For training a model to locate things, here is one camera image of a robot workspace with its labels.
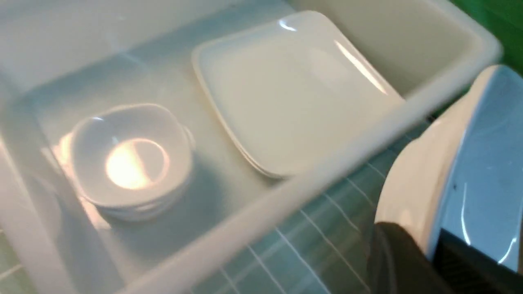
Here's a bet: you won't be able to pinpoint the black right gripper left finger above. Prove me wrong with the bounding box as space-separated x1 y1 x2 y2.
368 222 454 294

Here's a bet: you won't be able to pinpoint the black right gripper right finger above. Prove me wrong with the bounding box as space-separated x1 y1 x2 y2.
433 229 523 294

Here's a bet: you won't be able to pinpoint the white square rice plate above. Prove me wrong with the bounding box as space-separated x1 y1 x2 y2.
374 65 523 272

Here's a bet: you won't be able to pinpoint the stacked white square plates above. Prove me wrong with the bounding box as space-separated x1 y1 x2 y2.
192 11 405 178

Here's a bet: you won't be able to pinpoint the stacked white small bowls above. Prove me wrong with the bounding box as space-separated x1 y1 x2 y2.
52 103 196 222

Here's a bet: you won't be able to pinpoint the large white plastic bin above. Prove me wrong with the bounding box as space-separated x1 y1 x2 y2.
1 0 502 294

